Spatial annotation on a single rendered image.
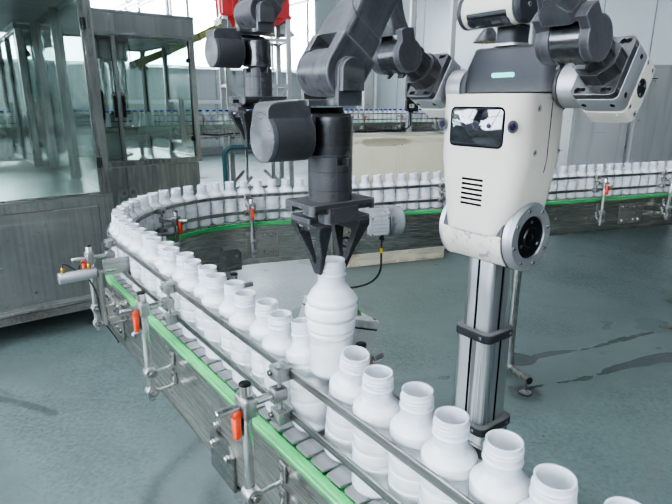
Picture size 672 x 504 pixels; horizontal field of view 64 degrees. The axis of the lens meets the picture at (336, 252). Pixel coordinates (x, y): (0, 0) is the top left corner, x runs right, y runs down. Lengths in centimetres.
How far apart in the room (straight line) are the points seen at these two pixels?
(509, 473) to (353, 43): 49
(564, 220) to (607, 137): 403
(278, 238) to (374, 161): 266
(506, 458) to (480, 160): 79
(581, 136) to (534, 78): 545
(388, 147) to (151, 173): 249
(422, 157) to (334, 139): 437
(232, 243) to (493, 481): 179
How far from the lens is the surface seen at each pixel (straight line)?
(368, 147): 478
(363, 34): 68
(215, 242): 219
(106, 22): 577
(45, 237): 377
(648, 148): 741
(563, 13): 101
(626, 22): 1394
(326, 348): 73
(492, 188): 121
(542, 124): 122
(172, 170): 594
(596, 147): 685
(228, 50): 108
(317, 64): 66
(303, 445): 82
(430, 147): 504
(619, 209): 320
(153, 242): 133
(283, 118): 63
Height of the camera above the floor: 148
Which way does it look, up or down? 16 degrees down
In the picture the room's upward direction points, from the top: straight up
